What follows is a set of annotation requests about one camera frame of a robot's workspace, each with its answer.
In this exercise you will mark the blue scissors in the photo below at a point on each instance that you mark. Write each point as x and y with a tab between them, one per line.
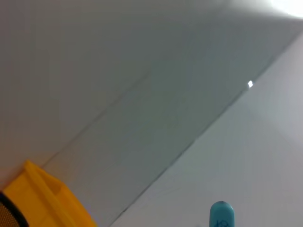
222	215

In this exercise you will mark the yellow plastic bin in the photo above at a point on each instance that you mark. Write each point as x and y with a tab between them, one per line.
47	201

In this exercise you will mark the white ceiling light panel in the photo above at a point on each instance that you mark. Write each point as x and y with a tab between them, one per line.
250	84

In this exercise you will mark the black mesh pen holder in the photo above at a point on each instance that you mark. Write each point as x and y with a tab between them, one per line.
9	212

